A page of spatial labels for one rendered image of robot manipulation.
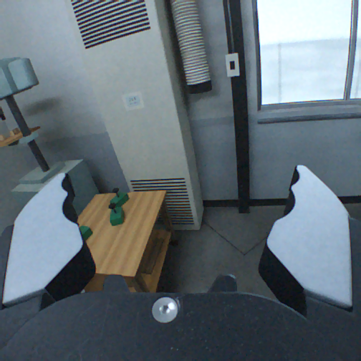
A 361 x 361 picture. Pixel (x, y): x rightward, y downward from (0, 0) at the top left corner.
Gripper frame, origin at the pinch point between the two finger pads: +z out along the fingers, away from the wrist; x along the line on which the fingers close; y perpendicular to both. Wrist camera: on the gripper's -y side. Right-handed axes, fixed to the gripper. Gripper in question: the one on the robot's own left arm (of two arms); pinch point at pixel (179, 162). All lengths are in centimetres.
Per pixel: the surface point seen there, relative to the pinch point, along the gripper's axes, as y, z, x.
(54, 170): 66, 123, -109
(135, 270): 75, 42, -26
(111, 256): 77, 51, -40
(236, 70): 2, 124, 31
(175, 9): -31, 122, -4
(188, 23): -23, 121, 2
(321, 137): 46, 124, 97
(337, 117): 30, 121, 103
